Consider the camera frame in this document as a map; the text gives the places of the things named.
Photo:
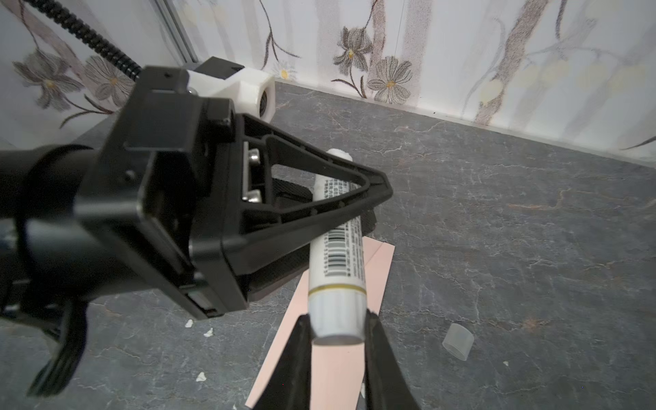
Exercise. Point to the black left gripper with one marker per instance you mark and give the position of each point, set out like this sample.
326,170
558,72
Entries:
183,195

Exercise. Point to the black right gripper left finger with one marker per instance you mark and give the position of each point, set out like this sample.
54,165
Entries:
290,384

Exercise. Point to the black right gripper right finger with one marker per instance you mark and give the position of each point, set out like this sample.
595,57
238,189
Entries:
386,388

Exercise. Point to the pink paper envelope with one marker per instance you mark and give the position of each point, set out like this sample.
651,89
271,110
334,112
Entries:
337,379

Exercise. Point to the clear glue stick cap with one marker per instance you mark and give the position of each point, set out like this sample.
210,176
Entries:
458,341

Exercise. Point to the white glue stick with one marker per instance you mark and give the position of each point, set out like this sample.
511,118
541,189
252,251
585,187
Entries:
337,286

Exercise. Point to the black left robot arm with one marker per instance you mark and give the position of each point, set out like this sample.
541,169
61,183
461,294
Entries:
51,267

